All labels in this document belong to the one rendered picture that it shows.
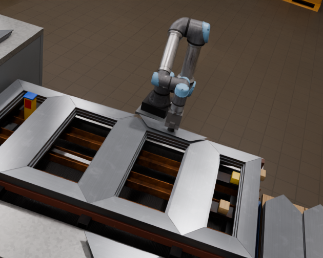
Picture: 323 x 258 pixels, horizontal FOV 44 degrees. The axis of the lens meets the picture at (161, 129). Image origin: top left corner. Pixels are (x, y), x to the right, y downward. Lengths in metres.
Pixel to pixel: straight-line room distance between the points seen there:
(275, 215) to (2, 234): 1.29
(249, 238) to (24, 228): 1.02
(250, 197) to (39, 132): 1.16
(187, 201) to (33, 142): 0.84
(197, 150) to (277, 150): 1.89
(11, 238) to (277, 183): 2.47
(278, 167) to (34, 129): 2.40
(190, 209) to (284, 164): 2.13
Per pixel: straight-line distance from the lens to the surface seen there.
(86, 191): 1.91
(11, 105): 2.43
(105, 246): 1.81
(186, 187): 2.03
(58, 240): 1.87
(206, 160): 2.22
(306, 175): 3.95
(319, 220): 2.24
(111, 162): 2.06
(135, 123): 2.34
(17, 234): 1.89
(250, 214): 2.04
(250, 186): 2.19
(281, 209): 2.17
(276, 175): 3.76
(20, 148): 2.10
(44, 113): 2.33
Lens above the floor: 2.27
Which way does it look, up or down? 37 degrees down
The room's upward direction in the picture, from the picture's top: 15 degrees clockwise
